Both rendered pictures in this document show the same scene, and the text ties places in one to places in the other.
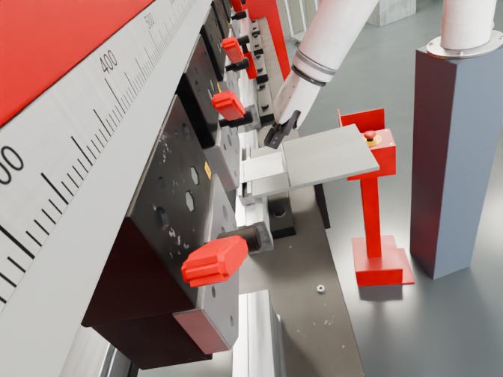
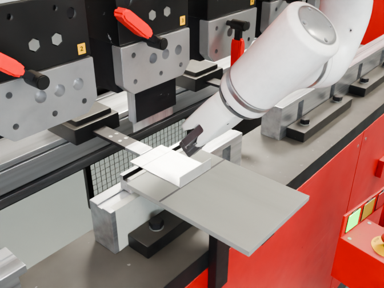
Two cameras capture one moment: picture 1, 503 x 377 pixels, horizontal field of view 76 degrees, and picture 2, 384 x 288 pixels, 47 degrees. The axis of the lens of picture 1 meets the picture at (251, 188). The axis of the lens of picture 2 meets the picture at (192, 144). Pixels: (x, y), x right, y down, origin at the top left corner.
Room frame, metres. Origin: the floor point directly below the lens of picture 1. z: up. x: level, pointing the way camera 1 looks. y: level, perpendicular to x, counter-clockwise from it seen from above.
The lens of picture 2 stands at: (0.03, -0.42, 1.45)
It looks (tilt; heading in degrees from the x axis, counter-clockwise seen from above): 30 degrees down; 30
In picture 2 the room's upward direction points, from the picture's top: straight up
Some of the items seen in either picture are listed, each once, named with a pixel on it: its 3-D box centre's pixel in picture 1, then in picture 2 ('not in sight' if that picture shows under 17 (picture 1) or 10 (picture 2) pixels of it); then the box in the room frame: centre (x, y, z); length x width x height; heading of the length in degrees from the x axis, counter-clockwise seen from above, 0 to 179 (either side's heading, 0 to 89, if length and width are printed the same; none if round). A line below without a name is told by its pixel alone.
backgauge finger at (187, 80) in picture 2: not in sight; (215, 79); (1.04, 0.09, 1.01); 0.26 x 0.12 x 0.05; 79
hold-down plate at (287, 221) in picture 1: (277, 191); (191, 208); (0.65, -0.06, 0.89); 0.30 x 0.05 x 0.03; 169
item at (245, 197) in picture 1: (245, 172); (163, 162); (0.65, 0.00, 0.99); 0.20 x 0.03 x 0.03; 169
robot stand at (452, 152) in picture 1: (447, 178); not in sight; (0.85, -0.72, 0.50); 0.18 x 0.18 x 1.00; 0
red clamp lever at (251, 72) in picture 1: (245, 58); (235, 46); (0.77, -0.09, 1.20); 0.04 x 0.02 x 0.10; 79
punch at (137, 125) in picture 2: not in sight; (152, 99); (0.63, 0.00, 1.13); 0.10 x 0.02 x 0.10; 169
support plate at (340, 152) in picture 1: (307, 158); (216, 191); (0.60, -0.14, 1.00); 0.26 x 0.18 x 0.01; 79
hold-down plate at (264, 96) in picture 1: (265, 101); (320, 116); (1.21, -0.17, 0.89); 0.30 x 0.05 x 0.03; 169
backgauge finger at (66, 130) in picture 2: not in sight; (104, 128); (0.66, 0.16, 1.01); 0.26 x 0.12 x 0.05; 79
